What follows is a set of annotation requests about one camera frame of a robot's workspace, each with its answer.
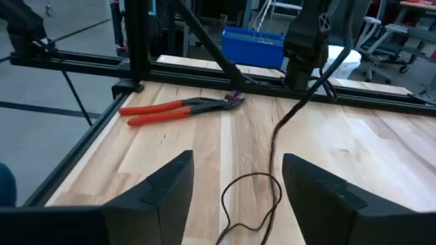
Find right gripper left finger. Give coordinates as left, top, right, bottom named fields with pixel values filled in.
left=0, top=149, right=195, bottom=245

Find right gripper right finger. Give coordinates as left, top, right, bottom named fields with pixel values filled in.
left=281, top=153, right=436, bottom=245

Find thin dark cord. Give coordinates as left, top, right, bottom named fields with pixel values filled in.
left=214, top=47, right=354, bottom=245

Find person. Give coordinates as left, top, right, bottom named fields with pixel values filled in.
left=0, top=162, right=18, bottom=208

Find white plastic bin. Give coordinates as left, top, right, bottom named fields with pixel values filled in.
left=312, top=44, right=362, bottom=82

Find blue plastic tote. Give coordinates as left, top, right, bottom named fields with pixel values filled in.
left=221, top=26, right=285, bottom=69

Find red-handled pliers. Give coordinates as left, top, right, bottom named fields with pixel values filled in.
left=118, top=91, right=246, bottom=127

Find black aluminium table frame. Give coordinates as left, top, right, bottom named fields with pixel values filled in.
left=10, top=0, right=436, bottom=208

